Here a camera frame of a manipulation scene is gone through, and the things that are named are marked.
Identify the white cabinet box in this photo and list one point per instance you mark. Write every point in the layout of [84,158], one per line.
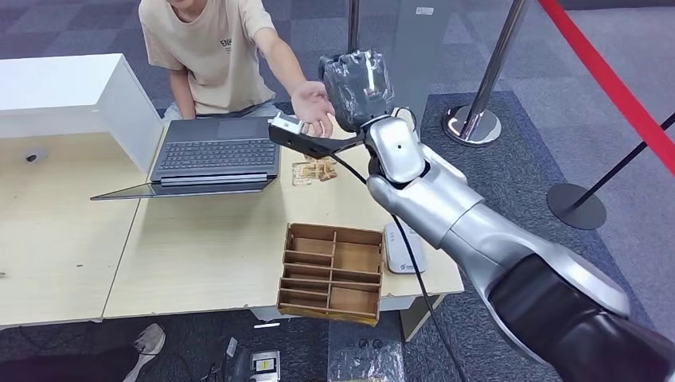
[53,79]

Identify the white table leg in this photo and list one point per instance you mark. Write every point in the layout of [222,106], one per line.
[416,319]

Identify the white label sticker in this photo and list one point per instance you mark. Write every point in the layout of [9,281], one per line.
[425,10]

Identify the black stanchion round base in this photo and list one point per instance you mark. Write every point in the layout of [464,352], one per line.
[576,206]

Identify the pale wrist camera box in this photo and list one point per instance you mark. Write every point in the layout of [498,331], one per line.
[286,124]

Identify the plastic-wrapped grey block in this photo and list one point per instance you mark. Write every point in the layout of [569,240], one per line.
[364,353]

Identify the person's left forearm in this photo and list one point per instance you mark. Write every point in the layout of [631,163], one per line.
[285,58]

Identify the red barrier belt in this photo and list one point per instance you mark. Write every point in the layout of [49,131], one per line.
[611,79]

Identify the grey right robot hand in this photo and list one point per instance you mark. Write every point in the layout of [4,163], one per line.
[358,89]

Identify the person's leg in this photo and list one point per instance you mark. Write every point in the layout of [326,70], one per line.
[63,369]

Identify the person's right forearm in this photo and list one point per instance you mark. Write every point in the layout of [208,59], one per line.
[182,95]

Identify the grey card reader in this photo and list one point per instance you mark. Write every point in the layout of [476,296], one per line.
[403,253]

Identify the person's left hand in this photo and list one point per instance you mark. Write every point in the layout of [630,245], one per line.
[314,103]

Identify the chrome stanchion black base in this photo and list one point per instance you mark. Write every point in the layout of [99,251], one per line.
[353,26]

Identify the person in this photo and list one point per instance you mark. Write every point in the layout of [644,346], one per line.
[211,53]

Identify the black camera bracket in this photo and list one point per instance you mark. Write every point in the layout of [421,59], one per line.
[311,145]

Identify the wooden compartment organizer box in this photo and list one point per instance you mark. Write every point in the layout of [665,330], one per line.
[329,274]

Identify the white strip under table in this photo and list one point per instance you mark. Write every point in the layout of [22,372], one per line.
[266,326]

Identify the grey floor device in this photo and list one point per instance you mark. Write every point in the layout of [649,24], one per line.
[264,366]

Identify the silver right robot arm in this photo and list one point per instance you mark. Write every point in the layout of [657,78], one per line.
[474,226]

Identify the person's foot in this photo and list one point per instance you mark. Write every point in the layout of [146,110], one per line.
[147,344]

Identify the dark grey laptop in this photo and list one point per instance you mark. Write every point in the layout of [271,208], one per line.
[216,155]

